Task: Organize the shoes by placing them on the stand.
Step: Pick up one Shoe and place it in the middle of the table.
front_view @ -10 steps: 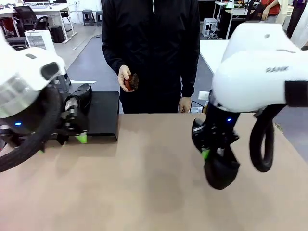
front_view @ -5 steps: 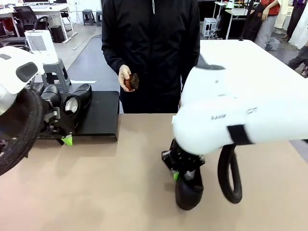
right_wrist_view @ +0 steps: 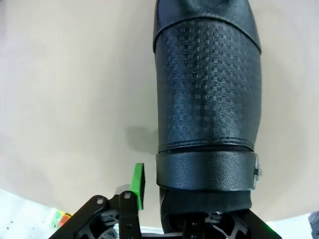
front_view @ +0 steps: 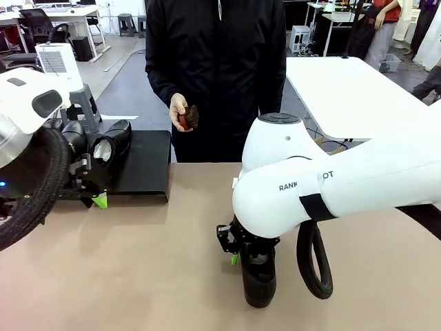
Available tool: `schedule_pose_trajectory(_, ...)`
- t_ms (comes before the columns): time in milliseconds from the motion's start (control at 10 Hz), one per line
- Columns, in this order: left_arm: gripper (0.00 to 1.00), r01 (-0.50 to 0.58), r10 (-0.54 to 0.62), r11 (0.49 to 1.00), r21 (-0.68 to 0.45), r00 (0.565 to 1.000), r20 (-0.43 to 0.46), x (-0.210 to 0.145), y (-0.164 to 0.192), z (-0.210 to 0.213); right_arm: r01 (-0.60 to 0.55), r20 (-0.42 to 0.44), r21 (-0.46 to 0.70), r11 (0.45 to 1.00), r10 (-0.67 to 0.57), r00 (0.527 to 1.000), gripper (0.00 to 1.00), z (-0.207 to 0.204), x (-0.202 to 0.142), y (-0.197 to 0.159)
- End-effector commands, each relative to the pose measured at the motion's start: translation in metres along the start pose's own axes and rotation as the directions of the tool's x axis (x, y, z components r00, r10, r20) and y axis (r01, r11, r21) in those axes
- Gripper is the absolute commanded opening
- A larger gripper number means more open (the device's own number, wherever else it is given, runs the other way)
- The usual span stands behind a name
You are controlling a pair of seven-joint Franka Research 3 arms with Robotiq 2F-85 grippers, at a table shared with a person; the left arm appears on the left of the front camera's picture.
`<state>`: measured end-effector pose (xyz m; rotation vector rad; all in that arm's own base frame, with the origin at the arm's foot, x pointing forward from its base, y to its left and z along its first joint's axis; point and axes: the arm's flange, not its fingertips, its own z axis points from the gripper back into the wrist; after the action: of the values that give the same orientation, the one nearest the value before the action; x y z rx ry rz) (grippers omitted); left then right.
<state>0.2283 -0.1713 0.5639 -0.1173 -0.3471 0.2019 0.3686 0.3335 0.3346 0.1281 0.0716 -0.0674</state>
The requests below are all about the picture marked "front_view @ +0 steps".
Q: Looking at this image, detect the grey plastic step stool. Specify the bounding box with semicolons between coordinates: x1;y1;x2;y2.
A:
60;84;103;134

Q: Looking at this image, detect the black mesh office chair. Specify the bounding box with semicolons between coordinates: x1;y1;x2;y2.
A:
19;8;73;48

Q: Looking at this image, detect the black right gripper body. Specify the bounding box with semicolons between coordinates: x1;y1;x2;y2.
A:
227;213;280;252

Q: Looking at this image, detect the black velcro strap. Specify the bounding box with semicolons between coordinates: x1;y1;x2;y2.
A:
298;194;336;221

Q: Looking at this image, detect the white computer case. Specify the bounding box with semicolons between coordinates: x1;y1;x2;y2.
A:
291;25;313;54

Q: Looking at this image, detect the white office desk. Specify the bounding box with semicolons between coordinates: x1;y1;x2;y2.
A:
0;5;111;63

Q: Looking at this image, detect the white table with black panel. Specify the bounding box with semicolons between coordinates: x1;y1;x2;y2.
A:
306;1;366;58

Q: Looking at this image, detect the person's right forearm black sleeve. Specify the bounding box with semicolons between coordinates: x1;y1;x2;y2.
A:
146;65;177;104

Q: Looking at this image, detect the grey plastic bin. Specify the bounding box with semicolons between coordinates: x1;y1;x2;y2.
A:
378;53;402;73

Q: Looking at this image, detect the black leather dress shoe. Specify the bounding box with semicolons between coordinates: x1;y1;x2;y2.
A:
89;119;133;173
60;120;91;163
238;237;278;308

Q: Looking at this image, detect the person in dark clothes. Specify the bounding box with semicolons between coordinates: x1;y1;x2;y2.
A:
409;0;441;66

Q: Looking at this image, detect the person's left forearm black sleeve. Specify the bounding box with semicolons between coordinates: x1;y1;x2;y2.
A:
258;68;287;117

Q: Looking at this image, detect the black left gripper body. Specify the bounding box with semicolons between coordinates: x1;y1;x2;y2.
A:
0;135;53;200

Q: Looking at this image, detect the black armrest office chair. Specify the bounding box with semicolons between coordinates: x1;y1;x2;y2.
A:
0;51;39;73

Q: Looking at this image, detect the white folding table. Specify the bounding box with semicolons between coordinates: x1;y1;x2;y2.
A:
285;57;441;142

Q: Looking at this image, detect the black box under desk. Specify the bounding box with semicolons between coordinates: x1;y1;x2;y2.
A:
71;36;94;62

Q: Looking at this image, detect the person in black jacket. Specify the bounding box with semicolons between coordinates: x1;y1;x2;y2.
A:
144;0;287;163

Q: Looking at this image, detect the white air purifier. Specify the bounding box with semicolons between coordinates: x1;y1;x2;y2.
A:
35;43;85;92

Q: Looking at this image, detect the black hanging apron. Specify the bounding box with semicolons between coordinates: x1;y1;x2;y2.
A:
347;3;380;59

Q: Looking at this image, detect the person's right hand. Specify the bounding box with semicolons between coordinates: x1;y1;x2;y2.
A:
169;92;191;132

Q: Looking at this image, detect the brown wooden shoe brush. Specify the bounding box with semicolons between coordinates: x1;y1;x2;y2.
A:
178;105;201;133

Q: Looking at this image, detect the person's dark trouser leg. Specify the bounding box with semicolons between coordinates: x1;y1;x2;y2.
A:
411;65;441;104

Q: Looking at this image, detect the person in red shirt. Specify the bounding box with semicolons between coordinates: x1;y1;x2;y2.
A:
364;0;403;72

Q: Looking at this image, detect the wide black metal stand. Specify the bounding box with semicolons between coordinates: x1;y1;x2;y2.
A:
103;130;172;203

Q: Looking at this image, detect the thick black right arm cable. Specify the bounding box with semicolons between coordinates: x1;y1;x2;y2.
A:
296;203;441;300

